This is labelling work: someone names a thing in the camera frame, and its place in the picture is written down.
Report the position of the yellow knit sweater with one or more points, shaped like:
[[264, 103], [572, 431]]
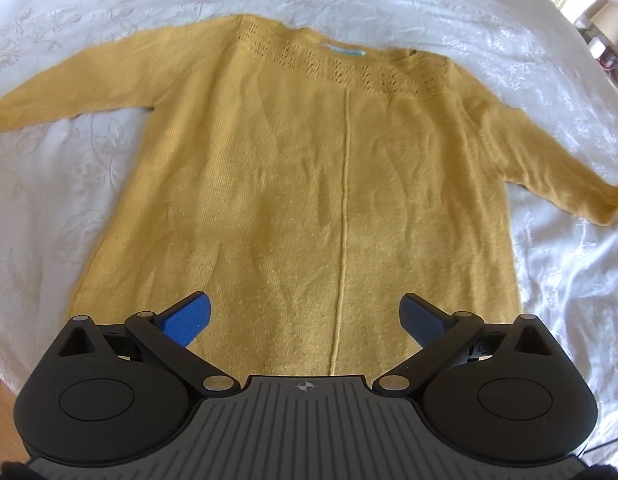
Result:
[[305, 189]]

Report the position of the right bedside lamp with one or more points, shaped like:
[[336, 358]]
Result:
[[605, 22]]

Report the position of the white embroidered bedspread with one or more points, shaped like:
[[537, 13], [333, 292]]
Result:
[[59, 183]]

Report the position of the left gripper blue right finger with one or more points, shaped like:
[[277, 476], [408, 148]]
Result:
[[428, 325]]

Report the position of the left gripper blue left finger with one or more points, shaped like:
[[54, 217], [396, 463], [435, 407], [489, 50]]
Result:
[[177, 326]]

